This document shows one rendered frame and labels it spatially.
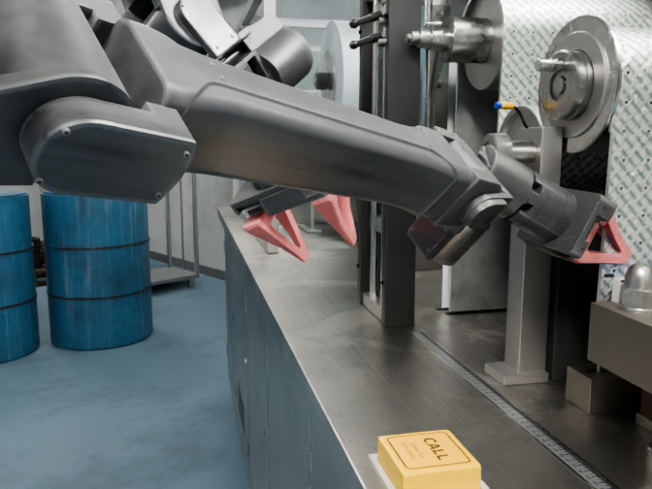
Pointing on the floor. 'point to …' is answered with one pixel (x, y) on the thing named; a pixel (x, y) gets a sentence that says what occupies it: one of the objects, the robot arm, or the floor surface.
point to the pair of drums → (75, 273)
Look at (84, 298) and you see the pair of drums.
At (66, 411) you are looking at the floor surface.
